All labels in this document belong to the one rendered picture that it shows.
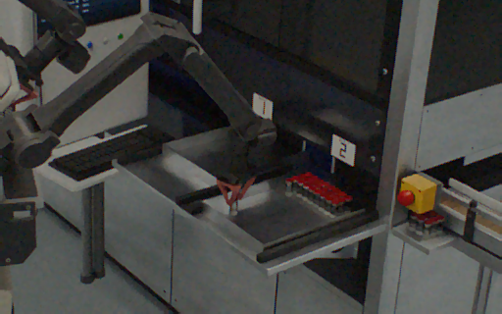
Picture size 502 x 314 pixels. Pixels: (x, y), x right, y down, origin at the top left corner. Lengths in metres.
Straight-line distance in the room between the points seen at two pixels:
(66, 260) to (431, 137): 1.92
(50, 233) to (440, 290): 1.89
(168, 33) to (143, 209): 1.62
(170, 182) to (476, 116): 0.84
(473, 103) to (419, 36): 0.34
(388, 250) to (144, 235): 1.25
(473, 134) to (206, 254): 1.06
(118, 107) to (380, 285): 1.06
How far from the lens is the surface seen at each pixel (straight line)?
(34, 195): 2.40
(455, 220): 2.66
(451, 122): 2.69
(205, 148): 2.99
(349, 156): 2.71
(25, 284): 4.00
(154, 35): 2.11
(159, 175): 2.84
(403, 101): 2.53
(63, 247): 4.21
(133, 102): 3.32
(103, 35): 3.15
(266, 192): 2.77
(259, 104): 2.96
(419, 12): 2.45
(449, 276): 2.99
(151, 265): 3.73
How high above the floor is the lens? 2.17
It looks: 25 degrees down
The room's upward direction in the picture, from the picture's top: 4 degrees clockwise
